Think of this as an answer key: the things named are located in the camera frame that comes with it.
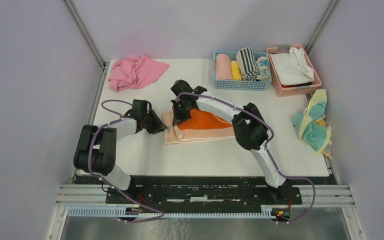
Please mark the rolled striped towel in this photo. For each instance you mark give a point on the rolled striped towel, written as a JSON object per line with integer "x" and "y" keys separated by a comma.
{"x": 246, "y": 61}

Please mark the blue plastic basket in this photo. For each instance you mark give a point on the blue plastic basket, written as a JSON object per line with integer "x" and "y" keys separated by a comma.
{"x": 243, "y": 84}

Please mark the light blue yellow towel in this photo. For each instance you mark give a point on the light blue yellow towel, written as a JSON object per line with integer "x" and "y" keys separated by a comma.
{"x": 310, "y": 126}

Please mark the aluminium frame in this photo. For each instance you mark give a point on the aluminium frame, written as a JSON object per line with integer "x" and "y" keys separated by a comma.
{"x": 327, "y": 212}

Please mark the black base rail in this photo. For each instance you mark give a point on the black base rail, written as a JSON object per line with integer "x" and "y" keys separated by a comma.
{"x": 206, "y": 195}

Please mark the white cable duct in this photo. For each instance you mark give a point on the white cable duct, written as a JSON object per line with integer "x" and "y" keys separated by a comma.
{"x": 128, "y": 213}

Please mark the white folded cloth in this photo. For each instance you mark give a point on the white folded cloth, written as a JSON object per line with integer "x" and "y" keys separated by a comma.
{"x": 292, "y": 68}

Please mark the crumpled pink towel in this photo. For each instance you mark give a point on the crumpled pink towel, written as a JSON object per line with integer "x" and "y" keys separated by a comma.
{"x": 135, "y": 73}

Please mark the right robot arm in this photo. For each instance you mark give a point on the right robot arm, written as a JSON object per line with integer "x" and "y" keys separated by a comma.
{"x": 250, "y": 130}

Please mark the teal rabbit pattern towel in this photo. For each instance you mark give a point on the teal rabbit pattern towel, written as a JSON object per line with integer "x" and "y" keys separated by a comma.
{"x": 263, "y": 67}

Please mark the pink plastic basket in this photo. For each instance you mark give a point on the pink plastic basket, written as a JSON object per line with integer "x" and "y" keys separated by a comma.
{"x": 302, "y": 89}

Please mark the rolled yellow towel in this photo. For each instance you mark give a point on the rolled yellow towel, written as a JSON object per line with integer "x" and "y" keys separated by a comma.
{"x": 235, "y": 71}

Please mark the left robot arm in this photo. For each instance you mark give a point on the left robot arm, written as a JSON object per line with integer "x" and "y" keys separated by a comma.
{"x": 96, "y": 148}

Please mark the rolled peach towel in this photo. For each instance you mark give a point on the rolled peach towel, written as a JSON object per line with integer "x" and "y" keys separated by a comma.
{"x": 223, "y": 69}

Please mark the orange white towel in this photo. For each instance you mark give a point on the orange white towel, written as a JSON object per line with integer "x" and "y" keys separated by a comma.
{"x": 203, "y": 126}

